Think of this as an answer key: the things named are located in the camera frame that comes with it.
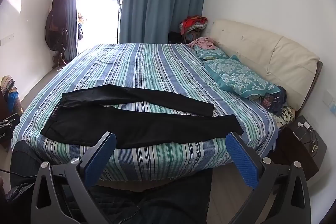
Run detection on bed with striped sheet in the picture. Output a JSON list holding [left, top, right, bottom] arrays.
[[11, 43, 279, 182]]

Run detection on clothes by balcony door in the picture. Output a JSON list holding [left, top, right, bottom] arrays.
[[77, 13, 86, 41]]

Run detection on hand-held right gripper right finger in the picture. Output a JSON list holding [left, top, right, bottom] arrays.
[[225, 132, 311, 224]]

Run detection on floral cloth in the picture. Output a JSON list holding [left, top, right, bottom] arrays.
[[272, 106, 296, 130]]

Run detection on colourful clothes pile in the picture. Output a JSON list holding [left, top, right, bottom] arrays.
[[0, 76, 20, 114]]

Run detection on pink cloth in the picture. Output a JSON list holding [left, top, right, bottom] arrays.
[[187, 37, 219, 51]]

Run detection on dark brown nightstand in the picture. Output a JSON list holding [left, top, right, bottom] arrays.
[[270, 115, 328, 181]]

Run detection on brown wooden cabinet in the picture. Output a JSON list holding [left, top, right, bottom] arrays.
[[0, 113, 21, 147]]

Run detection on large teal patterned pillow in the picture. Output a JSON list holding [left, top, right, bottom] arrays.
[[203, 55, 281, 98]]

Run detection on cream padded headboard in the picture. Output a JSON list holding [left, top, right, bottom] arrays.
[[209, 19, 323, 111]]

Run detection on white charger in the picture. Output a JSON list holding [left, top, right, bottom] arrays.
[[297, 122, 310, 135]]

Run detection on glass balcony door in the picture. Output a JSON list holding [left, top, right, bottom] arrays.
[[77, 0, 129, 55]]

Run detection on narrow blue curtain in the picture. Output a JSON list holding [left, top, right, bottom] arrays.
[[61, 0, 80, 62]]

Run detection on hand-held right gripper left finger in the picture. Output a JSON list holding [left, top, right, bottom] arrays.
[[30, 131, 117, 224]]

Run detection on small teal patterned pillow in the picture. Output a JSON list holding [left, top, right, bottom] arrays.
[[194, 44, 230, 60]]

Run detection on dark hanging coats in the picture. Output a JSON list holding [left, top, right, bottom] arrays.
[[45, 0, 69, 52]]

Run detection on red clothes pile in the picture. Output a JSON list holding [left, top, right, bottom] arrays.
[[179, 15, 208, 35]]

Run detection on dark clothes heap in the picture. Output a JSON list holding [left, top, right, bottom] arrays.
[[259, 85, 288, 115]]

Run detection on black bag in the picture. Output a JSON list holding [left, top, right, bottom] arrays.
[[168, 31, 185, 44]]

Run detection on black pants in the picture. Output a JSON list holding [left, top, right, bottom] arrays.
[[40, 84, 244, 149]]

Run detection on black cable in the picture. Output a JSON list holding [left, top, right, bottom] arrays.
[[0, 168, 37, 178]]

